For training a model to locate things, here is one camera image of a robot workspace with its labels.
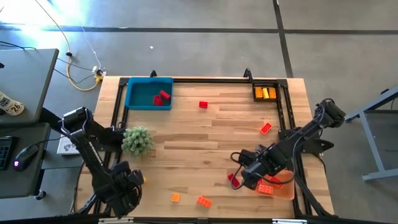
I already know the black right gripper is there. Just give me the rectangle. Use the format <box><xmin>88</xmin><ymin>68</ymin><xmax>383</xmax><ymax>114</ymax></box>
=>
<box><xmin>240</xmin><ymin>143</ymin><xmax>293</xmax><ymax>191</ymax></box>

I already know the orange plastic bin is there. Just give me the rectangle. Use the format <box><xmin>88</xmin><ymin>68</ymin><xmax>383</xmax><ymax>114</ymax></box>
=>
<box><xmin>255</xmin><ymin>169</ymin><xmax>295</xmax><ymax>200</ymax></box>

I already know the white cable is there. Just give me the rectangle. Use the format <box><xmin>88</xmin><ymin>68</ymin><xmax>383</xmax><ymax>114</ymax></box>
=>
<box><xmin>80</xmin><ymin>24</ymin><xmax>103</xmax><ymax>71</ymax></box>

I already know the small black mesh bin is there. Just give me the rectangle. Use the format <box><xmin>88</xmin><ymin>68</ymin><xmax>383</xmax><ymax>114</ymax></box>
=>
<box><xmin>252</xmin><ymin>81</ymin><xmax>280</xmax><ymax>102</ymax></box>

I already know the black diagonal beam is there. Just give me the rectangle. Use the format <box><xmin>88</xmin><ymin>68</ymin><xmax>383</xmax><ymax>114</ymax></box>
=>
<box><xmin>39</xmin><ymin>106</ymin><xmax>65</xmax><ymax>129</ymax></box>

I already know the black floor cable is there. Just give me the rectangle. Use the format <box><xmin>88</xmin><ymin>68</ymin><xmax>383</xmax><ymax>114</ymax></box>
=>
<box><xmin>53</xmin><ymin>68</ymin><xmax>96</xmax><ymax>85</ymax></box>
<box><xmin>57</xmin><ymin>58</ymin><xmax>95</xmax><ymax>72</ymax></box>
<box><xmin>0</xmin><ymin>40</ymin><xmax>37</xmax><ymax>51</ymax></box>

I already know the yellow cable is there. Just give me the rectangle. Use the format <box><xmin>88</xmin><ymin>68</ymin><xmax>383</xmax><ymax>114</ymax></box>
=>
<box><xmin>33</xmin><ymin>0</ymin><xmax>105</xmax><ymax>91</ymax></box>

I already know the blue plastic bin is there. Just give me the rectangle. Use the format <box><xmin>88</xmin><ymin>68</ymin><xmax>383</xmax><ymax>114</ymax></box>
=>
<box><xmin>124</xmin><ymin>77</ymin><xmax>174</xmax><ymax>111</ymax></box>

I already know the silver metal bracket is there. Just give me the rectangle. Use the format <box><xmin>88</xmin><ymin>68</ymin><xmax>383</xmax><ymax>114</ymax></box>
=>
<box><xmin>272</xmin><ymin>218</ymin><xmax>308</xmax><ymax>224</ymax></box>
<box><xmin>98</xmin><ymin>217</ymin><xmax>134</xmax><ymax>223</ymax></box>

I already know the dark red toy building block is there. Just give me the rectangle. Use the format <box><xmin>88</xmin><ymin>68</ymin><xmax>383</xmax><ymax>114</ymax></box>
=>
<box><xmin>227</xmin><ymin>173</ymin><xmax>241</xmax><ymax>189</ymax></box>

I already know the white printed box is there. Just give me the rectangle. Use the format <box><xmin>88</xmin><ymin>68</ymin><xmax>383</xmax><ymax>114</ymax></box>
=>
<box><xmin>57</xmin><ymin>133</ymin><xmax>82</xmax><ymax>156</ymax></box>

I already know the black computer mouse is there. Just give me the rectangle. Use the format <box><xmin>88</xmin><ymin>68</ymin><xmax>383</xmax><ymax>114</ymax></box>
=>
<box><xmin>12</xmin><ymin>144</ymin><xmax>40</xmax><ymax>172</ymax></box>

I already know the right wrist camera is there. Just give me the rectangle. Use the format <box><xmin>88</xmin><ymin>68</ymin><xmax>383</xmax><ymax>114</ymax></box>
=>
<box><xmin>238</xmin><ymin>148</ymin><xmax>261</xmax><ymax>167</ymax></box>

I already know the grey metal table frame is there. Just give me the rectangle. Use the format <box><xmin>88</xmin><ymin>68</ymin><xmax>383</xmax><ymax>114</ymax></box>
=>
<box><xmin>344</xmin><ymin>85</ymin><xmax>398</xmax><ymax>184</ymax></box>

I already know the green potted succulent plant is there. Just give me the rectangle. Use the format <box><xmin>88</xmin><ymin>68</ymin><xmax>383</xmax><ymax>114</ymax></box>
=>
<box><xmin>121</xmin><ymin>125</ymin><xmax>155</xmax><ymax>157</ymax></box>

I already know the white labelled bottle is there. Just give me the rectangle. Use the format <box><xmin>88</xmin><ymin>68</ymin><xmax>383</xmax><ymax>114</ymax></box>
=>
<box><xmin>0</xmin><ymin>90</ymin><xmax>25</xmax><ymax>117</ymax></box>

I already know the dark grey desk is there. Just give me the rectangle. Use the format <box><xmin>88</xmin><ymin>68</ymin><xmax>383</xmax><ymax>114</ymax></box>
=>
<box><xmin>0</xmin><ymin>122</ymin><xmax>52</xmax><ymax>200</ymax></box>

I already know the black keyboard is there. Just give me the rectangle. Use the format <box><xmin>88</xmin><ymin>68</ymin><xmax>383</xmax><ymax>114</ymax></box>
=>
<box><xmin>0</xmin><ymin>136</ymin><xmax>14</xmax><ymax>171</ymax></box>

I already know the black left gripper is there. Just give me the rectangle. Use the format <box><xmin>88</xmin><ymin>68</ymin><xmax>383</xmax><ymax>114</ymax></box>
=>
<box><xmin>108</xmin><ymin>161</ymin><xmax>146</xmax><ymax>216</ymax></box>

